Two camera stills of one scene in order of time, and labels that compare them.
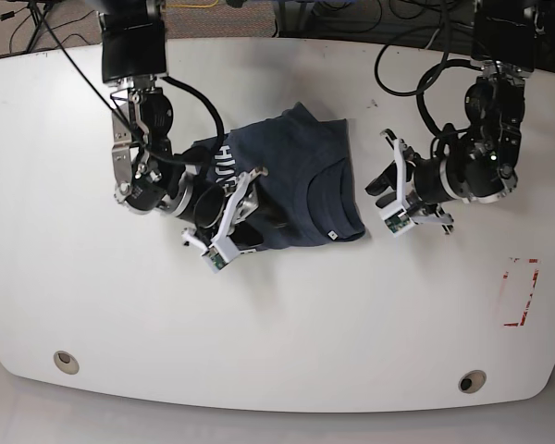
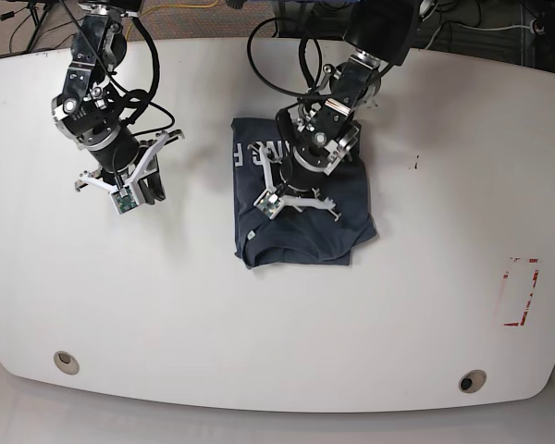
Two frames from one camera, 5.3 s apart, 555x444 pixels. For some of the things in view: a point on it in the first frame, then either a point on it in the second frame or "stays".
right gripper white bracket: x=400 y=217 → x=272 y=203
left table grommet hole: x=67 y=363 stays
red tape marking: x=536 y=275 stays
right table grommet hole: x=472 y=381 stays
